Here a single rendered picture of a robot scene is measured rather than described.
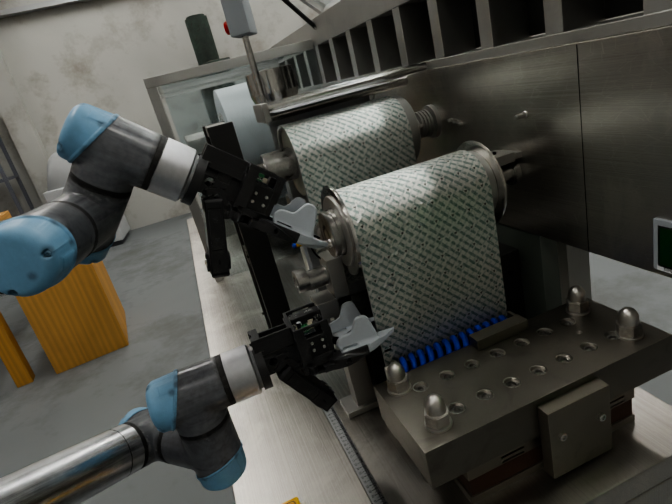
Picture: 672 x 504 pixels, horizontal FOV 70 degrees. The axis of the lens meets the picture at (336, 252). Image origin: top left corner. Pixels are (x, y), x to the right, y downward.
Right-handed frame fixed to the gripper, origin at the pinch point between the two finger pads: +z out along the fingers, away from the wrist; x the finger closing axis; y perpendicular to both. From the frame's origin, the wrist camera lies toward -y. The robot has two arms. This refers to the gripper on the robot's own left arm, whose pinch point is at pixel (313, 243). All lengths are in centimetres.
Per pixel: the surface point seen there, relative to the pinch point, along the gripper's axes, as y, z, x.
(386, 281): -0.8, 11.8, -4.3
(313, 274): -5.4, 3.8, 4.3
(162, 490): -140, 27, 119
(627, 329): 7.7, 40.9, -21.4
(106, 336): -155, -10, 285
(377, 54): 44, 14, 50
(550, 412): -5.8, 29.1, -25.9
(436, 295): 0.0, 21.3, -4.3
